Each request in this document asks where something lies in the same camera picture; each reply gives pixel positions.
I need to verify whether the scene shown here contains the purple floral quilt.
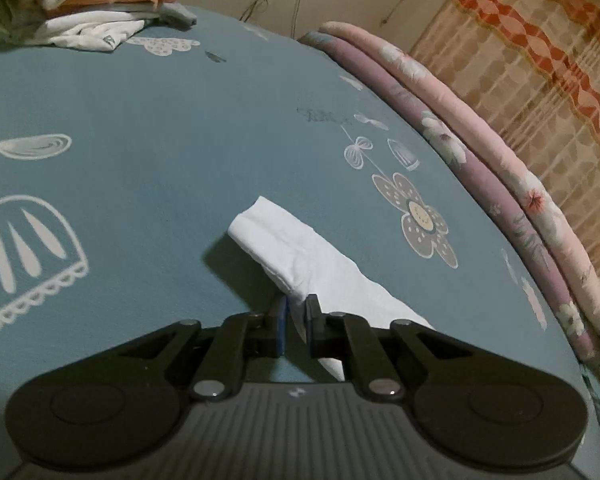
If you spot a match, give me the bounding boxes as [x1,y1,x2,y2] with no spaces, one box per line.
[297,30,600,366]

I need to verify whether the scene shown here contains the pink floral quilt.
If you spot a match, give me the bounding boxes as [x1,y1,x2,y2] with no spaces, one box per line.
[320,21,600,336]

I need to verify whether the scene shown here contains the patterned orange beige curtain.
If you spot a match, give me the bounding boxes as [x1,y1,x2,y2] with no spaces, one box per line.
[410,0,600,281]

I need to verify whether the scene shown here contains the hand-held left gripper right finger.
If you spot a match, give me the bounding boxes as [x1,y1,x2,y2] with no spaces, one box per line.
[305,294,531,401]

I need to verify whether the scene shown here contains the blue floral bed sheet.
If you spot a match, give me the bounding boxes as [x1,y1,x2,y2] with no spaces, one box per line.
[0,5,600,480]

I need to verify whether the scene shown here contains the white printed long-sleeve shirt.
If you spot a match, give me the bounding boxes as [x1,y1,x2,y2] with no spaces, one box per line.
[227,196,436,383]

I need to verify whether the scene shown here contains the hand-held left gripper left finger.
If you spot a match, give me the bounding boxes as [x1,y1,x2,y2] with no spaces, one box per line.
[55,295,287,402]

